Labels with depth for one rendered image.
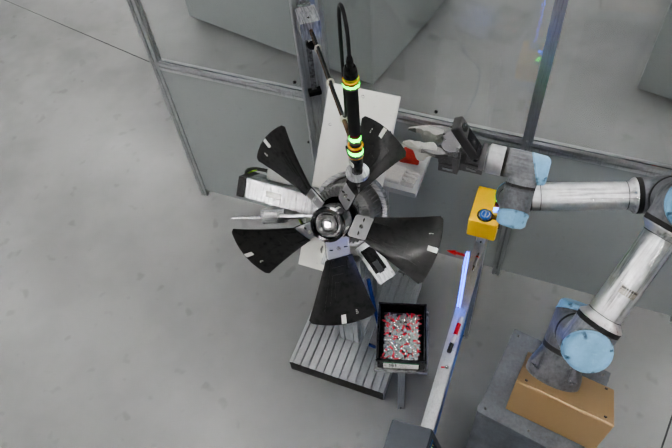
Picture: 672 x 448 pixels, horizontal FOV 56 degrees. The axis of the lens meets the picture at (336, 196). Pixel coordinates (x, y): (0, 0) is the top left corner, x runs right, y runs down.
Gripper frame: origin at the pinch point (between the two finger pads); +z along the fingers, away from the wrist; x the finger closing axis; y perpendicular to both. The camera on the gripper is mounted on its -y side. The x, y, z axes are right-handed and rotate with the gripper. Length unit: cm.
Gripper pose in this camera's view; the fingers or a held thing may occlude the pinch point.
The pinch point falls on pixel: (410, 134)
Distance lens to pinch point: 166.4
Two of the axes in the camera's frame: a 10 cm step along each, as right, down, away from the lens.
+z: -9.3, -2.4, 2.7
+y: 0.7, 6.1, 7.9
